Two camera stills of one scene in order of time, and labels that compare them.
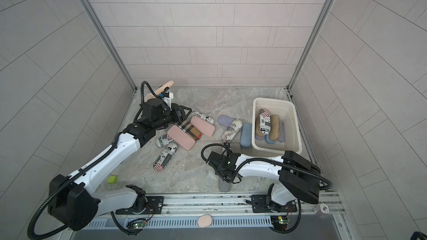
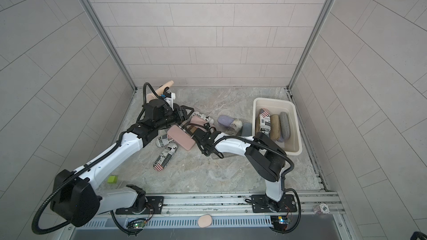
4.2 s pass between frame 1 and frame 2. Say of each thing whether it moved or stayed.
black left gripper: stayed
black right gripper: moved
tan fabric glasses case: stayed
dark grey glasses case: moved
